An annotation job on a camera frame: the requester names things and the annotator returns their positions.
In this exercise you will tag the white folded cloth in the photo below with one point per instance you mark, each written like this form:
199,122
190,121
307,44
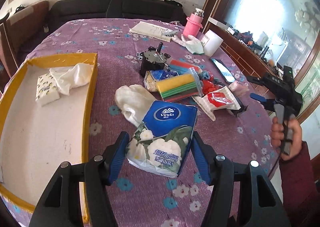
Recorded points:
134,101

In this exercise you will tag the lemon print tissue pack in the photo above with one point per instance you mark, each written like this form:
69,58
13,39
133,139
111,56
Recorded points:
46,90

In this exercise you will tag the white green work glove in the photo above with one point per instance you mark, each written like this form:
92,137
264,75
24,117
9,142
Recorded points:
191,43

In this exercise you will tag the blue Vinda tissue pack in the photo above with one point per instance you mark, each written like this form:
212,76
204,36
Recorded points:
162,141

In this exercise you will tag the black smartphone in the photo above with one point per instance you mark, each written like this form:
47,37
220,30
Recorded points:
226,74

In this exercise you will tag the right forearm maroon sleeve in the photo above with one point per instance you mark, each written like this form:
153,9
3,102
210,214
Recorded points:
300,195

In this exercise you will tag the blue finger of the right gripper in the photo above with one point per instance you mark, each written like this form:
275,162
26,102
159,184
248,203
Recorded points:
267,103

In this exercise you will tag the black sofa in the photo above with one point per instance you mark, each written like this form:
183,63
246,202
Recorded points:
68,10

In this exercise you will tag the black motor with wires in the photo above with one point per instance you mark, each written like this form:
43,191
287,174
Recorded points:
153,59

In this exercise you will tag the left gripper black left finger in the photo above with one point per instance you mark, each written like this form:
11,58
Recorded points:
59,204

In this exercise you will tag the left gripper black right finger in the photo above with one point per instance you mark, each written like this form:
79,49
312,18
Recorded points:
245,185

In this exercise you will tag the yellow-rimmed cardboard tray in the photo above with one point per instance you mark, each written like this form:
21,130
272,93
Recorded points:
36,139

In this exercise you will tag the white plastic jar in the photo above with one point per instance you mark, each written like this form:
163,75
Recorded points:
211,42

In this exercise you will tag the purple floral tablecloth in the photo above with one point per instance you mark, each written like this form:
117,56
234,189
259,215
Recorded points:
140,198

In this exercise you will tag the yellow green sponge pack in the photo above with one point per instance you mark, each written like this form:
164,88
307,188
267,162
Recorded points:
180,87

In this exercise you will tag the white paper notebook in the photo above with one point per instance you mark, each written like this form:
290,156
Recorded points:
150,30

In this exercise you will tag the brown wooden cabinet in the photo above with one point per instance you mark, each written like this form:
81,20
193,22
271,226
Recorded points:
249,62

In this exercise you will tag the white plastic bag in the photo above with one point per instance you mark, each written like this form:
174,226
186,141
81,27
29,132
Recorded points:
69,77

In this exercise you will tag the red white wipes pack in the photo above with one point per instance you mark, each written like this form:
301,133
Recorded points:
217,100

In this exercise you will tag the pink knitted-sleeve bottle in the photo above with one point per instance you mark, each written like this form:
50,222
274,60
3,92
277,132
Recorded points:
194,23

